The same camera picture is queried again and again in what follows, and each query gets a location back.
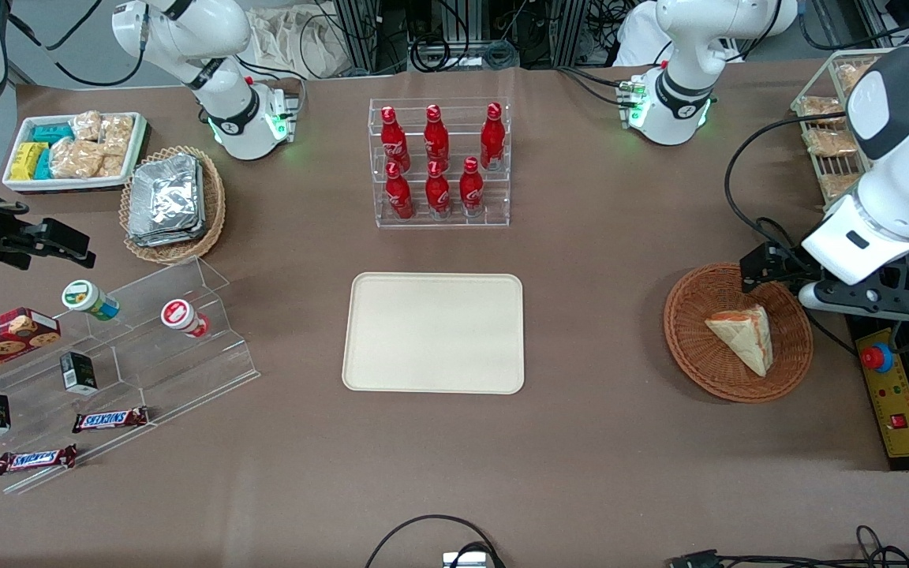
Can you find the triangular sandwich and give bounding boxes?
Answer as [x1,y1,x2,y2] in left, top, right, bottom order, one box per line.
[705,305,775,378]

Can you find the white rectangular snack tray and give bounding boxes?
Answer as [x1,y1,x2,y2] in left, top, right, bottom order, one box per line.
[2,111,149,195]

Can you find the round brown wicker basket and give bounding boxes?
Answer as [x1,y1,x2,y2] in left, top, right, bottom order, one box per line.
[664,262,814,404]

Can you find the oval light wicker basket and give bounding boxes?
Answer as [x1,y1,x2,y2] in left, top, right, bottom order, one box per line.
[119,145,227,265]

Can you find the beige plastic tray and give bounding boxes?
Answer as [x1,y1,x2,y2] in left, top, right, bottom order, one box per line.
[342,272,526,395]

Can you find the green lid cup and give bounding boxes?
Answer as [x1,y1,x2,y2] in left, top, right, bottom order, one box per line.
[61,279,121,322]

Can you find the wrapped bread pack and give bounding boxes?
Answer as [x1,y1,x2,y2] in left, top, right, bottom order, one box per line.
[800,96,847,127]
[804,128,859,158]
[817,172,863,200]
[835,63,872,92]

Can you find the yellow snack pack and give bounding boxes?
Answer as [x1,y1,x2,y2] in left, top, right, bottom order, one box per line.
[9,142,49,181]

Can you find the silver foil pack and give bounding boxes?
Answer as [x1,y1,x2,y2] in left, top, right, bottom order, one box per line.
[129,154,204,237]
[127,221,208,249]

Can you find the red emergency stop button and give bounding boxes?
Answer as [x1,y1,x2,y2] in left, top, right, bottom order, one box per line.
[861,342,895,374]

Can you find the red lid cup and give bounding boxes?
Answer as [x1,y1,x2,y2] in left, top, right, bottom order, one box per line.
[160,298,211,339]

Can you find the clear acrylic stepped shelf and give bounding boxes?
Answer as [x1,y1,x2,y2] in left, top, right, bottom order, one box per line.
[0,256,261,496]

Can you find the Snickers chocolate bar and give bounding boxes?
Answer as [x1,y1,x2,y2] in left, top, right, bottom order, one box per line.
[0,444,78,476]
[72,406,150,435]

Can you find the black and yellow control box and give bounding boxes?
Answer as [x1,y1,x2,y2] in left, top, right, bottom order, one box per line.
[849,312,909,472]

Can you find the person in white shirt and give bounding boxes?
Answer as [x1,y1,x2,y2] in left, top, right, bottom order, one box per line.
[612,0,747,69]

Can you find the red cola bottle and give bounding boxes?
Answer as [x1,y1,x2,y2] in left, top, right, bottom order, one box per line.
[380,106,411,173]
[385,161,415,221]
[424,104,451,170]
[425,159,452,219]
[459,157,485,218]
[480,103,506,171]

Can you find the beige cloth bag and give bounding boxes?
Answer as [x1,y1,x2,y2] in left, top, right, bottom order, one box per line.
[245,6,345,80]

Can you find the clear acrylic bottle rack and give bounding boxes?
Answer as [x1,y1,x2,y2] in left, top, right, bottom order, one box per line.
[368,97,511,230]

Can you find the black camera cable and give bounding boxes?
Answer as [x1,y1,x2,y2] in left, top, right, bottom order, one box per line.
[753,216,859,357]

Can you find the white wire basket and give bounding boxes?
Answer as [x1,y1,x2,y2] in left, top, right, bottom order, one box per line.
[790,49,909,212]

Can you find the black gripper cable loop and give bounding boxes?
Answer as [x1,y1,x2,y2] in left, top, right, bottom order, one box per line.
[724,110,850,237]

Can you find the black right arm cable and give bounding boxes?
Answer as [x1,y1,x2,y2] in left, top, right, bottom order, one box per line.
[6,0,148,88]

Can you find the black base cables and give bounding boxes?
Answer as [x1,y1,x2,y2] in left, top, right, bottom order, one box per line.
[557,65,638,108]

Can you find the black cable with connector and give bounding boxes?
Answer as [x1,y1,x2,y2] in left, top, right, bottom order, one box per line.
[669,525,909,568]

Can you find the coiled grey cable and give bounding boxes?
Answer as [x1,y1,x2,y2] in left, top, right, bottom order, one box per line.
[482,39,519,69]

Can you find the aluminium profile frame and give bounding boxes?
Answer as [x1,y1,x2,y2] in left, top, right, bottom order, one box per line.
[332,0,605,77]

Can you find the coiled black cable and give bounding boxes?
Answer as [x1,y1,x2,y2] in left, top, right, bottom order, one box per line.
[410,35,452,73]

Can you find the black arched cable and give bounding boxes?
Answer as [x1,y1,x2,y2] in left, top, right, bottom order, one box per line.
[365,514,507,568]

